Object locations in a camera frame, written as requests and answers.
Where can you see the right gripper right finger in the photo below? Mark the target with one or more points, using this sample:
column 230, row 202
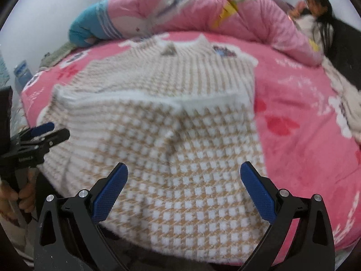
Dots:
column 299, row 236

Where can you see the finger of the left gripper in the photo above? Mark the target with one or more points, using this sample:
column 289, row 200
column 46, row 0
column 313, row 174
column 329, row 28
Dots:
column 48, row 140
column 33, row 132

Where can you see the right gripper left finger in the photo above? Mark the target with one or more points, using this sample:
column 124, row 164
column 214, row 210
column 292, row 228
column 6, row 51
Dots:
column 68, row 236

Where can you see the beige white houndstooth coat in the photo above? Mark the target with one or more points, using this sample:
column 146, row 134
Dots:
column 180, row 117

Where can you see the operator left hand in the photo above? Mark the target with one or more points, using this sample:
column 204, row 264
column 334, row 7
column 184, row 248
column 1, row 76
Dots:
column 26, row 196

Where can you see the grey patterned mat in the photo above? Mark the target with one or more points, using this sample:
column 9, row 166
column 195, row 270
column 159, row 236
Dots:
column 51, row 59

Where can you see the pink floral bed blanket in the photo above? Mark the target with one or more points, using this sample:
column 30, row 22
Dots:
column 306, row 143

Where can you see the cream knitted garment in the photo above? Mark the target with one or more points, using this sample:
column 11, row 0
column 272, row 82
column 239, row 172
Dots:
column 349, row 96

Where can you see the pink and blue duvet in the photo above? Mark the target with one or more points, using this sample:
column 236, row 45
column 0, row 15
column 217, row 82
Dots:
column 261, row 21

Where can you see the black tufted headboard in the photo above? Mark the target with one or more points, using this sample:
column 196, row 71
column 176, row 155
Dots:
column 345, row 52

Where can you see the woman with long black hair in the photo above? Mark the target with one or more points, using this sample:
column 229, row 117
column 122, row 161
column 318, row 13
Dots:
column 315, row 19

